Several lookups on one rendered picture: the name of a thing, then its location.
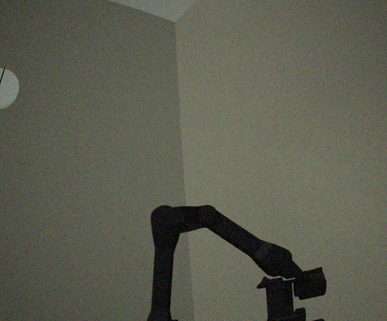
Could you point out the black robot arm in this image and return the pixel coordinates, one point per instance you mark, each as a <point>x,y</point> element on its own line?
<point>168,222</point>

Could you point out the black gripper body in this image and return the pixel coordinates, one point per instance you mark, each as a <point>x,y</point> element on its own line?
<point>281,307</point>

